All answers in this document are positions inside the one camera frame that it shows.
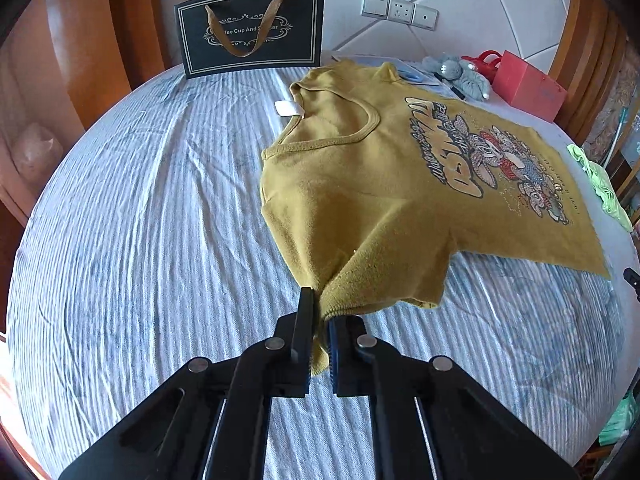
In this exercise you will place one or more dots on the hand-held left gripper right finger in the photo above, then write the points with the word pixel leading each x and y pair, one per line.
pixel 334 360

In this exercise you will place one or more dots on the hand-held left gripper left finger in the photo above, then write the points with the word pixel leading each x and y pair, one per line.
pixel 302 332

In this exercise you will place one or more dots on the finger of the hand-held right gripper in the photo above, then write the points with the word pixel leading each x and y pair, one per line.
pixel 634 282

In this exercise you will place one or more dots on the mustard yellow printed t-shirt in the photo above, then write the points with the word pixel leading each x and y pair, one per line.
pixel 370 195

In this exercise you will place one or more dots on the light green cloth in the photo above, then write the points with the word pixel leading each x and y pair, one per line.
pixel 602 185

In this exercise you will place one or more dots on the green plastic bag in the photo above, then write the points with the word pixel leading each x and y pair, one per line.
pixel 620 420

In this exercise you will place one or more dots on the striped bed sheet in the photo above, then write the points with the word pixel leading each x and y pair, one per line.
pixel 150 210

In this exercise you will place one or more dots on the red box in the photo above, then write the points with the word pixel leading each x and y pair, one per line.
pixel 527 85

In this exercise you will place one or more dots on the black pen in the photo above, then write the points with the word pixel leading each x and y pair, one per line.
pixel 452 89

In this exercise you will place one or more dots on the grey plush toy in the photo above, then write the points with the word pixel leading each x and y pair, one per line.
pixel 467 75

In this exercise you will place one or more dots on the red handbag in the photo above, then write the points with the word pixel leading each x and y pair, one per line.
pixel 482 62

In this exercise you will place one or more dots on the clear plastic bag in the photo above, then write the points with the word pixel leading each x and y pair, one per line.
pixel 37 155

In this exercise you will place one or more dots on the black paper gift bag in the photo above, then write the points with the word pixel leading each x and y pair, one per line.
pixel 250 15

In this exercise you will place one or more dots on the white wall light switch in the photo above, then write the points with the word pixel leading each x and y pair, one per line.
pixel 375 6

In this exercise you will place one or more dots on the white wall power socket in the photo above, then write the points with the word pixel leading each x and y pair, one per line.
pixel 401 11

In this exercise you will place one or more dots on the white wall round-hole socket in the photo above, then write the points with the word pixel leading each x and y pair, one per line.
pixel 425 17

